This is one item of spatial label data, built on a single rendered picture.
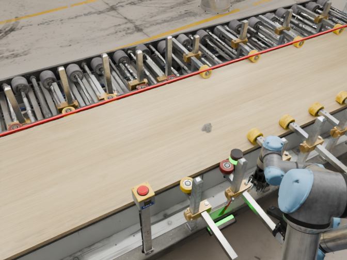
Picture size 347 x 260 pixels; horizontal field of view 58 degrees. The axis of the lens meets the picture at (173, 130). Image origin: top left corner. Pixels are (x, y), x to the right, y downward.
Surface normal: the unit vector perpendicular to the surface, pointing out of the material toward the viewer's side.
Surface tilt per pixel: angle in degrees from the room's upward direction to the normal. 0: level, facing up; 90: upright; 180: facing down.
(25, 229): 0
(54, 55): 0
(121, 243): 0
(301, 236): 61
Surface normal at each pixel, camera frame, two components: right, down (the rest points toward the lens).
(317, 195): -0.06, -0.05
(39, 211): 0.02, -0.70
